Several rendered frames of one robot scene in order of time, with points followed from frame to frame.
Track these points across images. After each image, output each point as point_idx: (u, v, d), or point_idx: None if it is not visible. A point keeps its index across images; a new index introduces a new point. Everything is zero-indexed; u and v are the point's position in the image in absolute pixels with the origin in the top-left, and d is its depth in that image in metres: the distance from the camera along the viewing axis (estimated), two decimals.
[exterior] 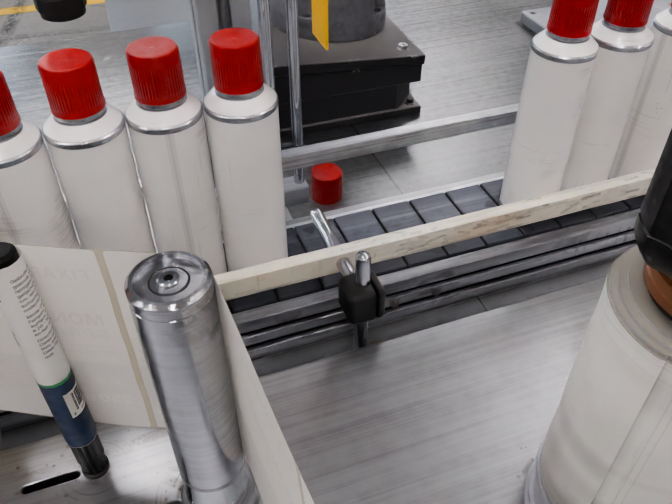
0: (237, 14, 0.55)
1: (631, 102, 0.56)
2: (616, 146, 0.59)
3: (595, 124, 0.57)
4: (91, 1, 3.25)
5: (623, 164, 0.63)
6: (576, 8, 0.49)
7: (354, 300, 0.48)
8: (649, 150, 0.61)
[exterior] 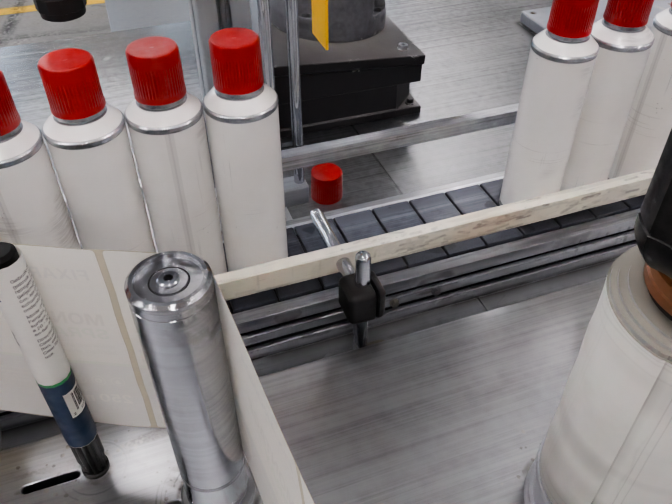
0: (237, 14, 0.55)
1: (631, 102, 0.56)
2: (616, 146, 0.59)
3: (595, 124, 0.57)
4: (91, 1, 3.25)
5: (623, 164, 0.63)
6: (576, 8, 0.49)
7: (354, 300, 0.48)
8: (649, 150, 0.61)
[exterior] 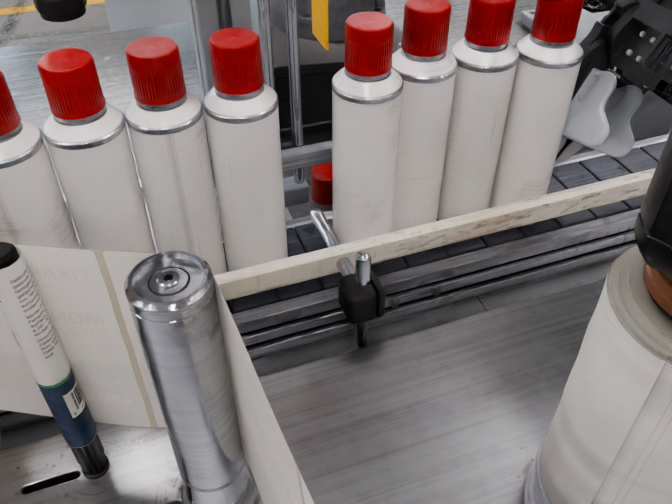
0: (237, 14, 0.55)
1: (446, 130, 0.53)
2: (440, 176, 0.55)
3: (415, 159, 0.53)
4: (91, 1, 3.25)
5: None
6: (369, 45, 0.44)
7: (354, 300, 0.48)
8: (453, 184, 0.57)
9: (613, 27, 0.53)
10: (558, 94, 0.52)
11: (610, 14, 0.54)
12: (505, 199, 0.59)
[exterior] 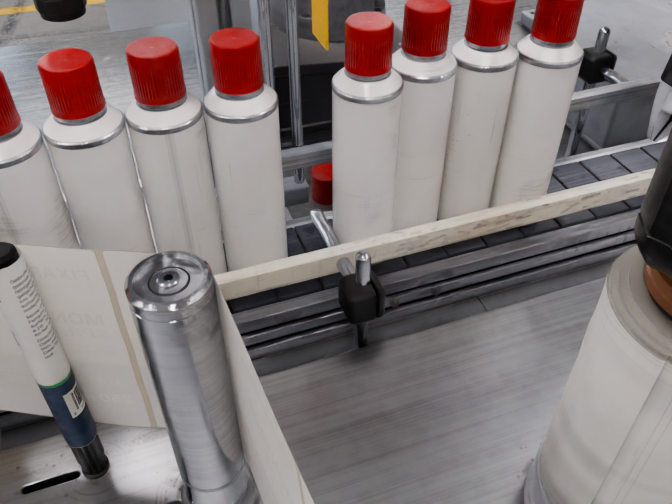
0: (237, 14, 0.55)
1: (446, 130, 0.53)
2: (440, 176, 0.55)
3: (415, 159, 0.53)
4: (91, 1, 3.25)
5: None
6: (369, 45, 0.44)
7: (354, 300, 0.48)
8: (453, 184, 0.57)
9: None
10: (558, 94, 0.52)
11: None
12: (505, 199, 0.59)
